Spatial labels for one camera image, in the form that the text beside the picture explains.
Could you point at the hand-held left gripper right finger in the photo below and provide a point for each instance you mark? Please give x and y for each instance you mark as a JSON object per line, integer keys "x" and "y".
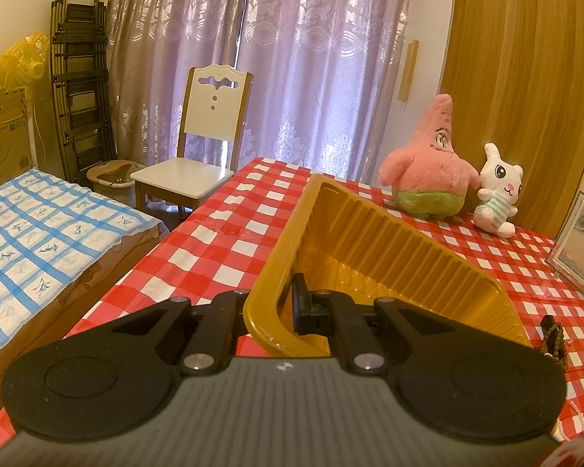
{"x": 301, "y": 306}

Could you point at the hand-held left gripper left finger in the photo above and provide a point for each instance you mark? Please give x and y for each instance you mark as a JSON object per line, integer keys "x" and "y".
{"x": 224, "y": 311}

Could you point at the yellow plastic tray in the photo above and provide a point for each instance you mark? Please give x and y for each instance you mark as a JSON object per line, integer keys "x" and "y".
{"x": 370, "y": 233}

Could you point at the red checkered tablecloth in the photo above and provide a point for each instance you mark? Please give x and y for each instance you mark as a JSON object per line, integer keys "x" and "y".
{"x": 214, "y": 253}

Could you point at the tan plastic basin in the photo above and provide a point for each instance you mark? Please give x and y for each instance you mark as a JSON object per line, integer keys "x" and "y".
{"x": 109, "y": 175}

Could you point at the pink starfish plush toy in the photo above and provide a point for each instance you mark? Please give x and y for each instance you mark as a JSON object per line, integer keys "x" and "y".
{"x": 428, "y": 170}

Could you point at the blue checked bed sheet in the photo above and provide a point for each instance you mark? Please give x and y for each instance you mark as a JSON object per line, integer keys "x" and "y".
{"x": 53, "y": 233}

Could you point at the white wooden chair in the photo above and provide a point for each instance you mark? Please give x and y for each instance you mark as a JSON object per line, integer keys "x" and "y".
{"x": 214, "y": 107}

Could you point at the white bunny plush toy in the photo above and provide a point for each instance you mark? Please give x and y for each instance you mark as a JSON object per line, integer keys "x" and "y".
{"x": 501, "y": 180}

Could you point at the black wristwatch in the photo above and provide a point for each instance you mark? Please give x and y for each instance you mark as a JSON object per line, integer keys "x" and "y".
{"x": 545, "y": 324}

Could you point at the purple patterned curtain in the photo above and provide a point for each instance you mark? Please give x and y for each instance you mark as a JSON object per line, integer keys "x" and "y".
{"x": 297, "y": 58}

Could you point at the folded dark metal rack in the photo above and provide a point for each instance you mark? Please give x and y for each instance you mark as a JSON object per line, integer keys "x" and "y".
{"x": 80, "y": 82}

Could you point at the cardboard box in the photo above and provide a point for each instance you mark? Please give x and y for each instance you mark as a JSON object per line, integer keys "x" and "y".
{"x": 0, "y": 146}

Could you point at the clear framed sand picture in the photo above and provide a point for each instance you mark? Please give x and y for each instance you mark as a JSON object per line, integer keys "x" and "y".
{"x": 579, "y": 243}

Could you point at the wooden door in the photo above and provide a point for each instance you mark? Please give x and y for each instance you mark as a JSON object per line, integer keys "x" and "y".
{"x": 516, "y": 82}

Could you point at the yellow covered fan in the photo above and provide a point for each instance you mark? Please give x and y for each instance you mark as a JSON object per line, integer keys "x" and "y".
{"x": 22, "y": 58}

